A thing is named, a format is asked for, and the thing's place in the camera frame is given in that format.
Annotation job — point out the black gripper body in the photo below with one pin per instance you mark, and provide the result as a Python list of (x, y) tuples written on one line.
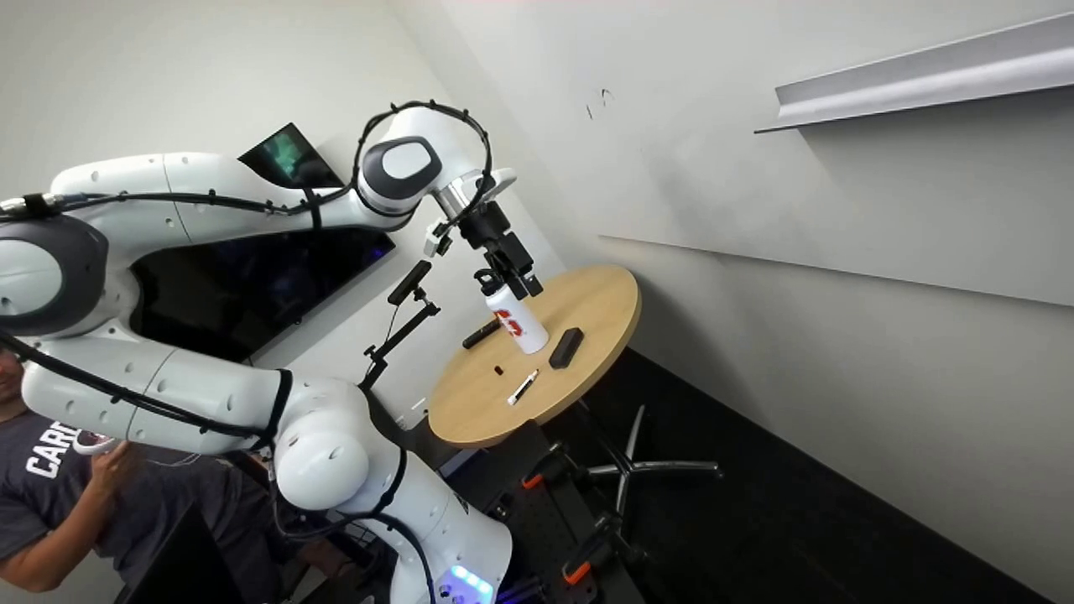
[(491, 236)]

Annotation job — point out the black and white marker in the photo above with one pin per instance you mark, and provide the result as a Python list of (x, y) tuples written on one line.
[(520, 388)]

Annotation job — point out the person forearm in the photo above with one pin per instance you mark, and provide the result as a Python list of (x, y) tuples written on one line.
[(53, 556)]

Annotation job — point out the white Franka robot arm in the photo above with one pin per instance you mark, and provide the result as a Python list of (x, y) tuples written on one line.
[(170, 379)]

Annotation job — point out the person hand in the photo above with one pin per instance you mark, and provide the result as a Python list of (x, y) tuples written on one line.
[(107, 469)]

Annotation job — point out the small black bar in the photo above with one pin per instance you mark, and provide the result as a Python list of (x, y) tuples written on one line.
[(480, 332)]

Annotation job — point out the round wooden table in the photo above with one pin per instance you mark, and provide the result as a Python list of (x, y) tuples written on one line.
[(582, 314)]

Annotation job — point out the black whiteboard eraser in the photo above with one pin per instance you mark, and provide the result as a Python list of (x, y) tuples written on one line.
[(564, 347)]

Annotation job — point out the black orange bar clamp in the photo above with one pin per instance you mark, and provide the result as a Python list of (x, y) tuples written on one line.
[(538, 479), (582, 570)]

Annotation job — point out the chrome star table base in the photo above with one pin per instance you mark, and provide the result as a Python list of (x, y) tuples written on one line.
[(631, 469)]

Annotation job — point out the black flat monitor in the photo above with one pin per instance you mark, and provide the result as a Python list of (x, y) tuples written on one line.
[(246, 289)]

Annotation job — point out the aluminium whiteboard tray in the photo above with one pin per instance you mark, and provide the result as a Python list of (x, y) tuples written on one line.
[(927, 86)]

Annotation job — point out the person in grey shirt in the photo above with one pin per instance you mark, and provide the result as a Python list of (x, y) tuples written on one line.
[(44, 480)]

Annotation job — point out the black camera on stand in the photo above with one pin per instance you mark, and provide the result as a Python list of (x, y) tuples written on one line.
[(406, 282)]

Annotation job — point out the white wall whiteboard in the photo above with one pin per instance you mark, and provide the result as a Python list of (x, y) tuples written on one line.
[(895, 179)]

